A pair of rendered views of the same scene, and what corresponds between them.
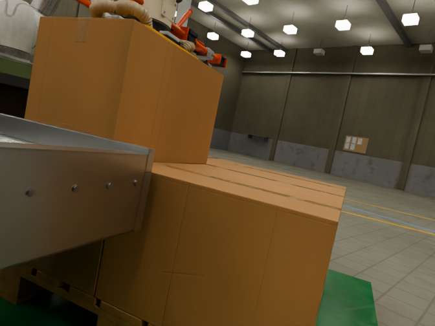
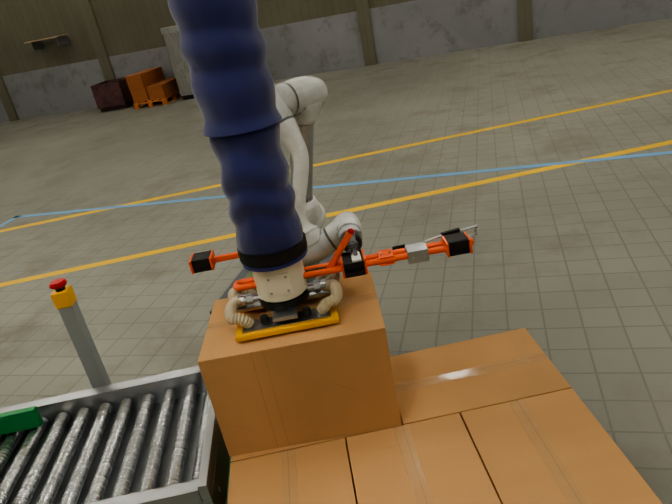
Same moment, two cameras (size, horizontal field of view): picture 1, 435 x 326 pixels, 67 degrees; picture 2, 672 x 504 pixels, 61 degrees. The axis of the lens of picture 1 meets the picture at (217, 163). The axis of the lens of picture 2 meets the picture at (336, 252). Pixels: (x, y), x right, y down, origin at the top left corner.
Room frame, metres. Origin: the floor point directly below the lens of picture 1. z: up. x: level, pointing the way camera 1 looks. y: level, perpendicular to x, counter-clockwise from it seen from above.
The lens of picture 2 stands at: (0.75, -1.30, 1.92)
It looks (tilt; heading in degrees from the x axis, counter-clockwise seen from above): 24 degrees down; 66
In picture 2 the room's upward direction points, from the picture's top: 11 degrees counter-clockwise
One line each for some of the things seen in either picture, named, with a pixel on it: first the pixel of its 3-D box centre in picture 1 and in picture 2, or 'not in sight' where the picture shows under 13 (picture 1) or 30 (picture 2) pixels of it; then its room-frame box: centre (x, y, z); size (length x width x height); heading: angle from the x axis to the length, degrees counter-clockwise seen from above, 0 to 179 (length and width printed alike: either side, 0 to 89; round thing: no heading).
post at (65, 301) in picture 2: not in sight; (102, 386); (0.58, 1.17, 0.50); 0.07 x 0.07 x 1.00; 68
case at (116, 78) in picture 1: (136, 101); (303, 359); (1.27, 0.36, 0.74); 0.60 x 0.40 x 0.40; 155
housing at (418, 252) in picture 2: (205, 54); (416, 252); (1.69, 0.17, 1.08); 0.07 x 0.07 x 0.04; 66
